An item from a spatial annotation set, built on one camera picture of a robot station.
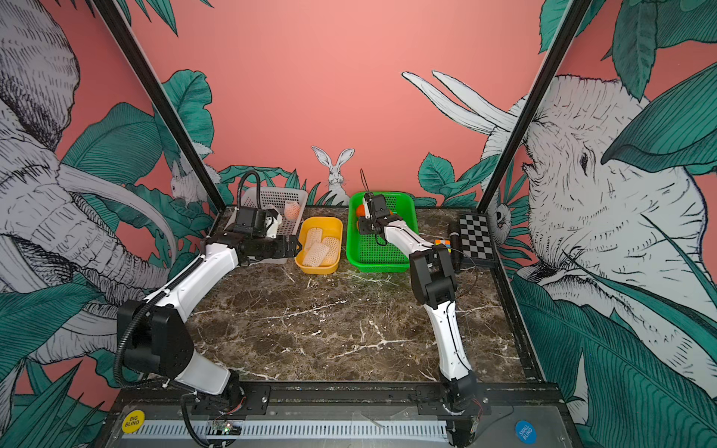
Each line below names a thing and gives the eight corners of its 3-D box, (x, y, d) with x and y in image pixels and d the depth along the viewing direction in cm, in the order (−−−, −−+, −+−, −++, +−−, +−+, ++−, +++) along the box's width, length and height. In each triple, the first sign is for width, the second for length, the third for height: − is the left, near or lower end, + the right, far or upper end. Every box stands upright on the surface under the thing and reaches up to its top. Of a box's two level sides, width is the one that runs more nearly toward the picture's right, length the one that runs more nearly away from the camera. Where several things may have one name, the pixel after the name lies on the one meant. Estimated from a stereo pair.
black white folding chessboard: (461, 263, 105) (464, 258, 102) (459, 216, 121) (461, 211, 118) (493, 268, 104) (497, 263, 101) (487, 220, 119) (489, 214, 117)
